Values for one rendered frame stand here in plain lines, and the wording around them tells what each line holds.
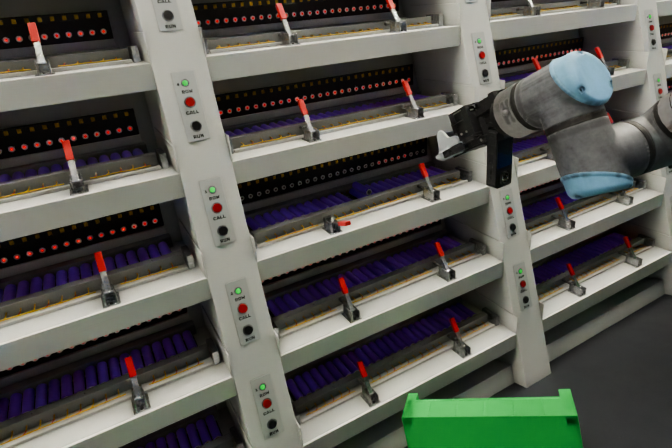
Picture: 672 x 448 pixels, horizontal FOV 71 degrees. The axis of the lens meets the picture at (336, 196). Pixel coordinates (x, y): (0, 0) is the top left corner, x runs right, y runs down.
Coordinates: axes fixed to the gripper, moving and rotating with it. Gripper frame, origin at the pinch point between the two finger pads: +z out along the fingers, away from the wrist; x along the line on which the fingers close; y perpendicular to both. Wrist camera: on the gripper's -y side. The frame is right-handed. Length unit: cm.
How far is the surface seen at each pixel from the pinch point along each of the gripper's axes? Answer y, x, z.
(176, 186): 8, 55, 5
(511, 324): -43.7, -15.6, 17.0
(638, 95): 4, -86, 9
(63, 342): -11, 78, 9
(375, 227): -9.4, 17.7, 8.4
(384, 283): -22.5, 14.8, 18.2
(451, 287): -28.4, 1.1, 12.8
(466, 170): -3.1, -14.1, 11.9
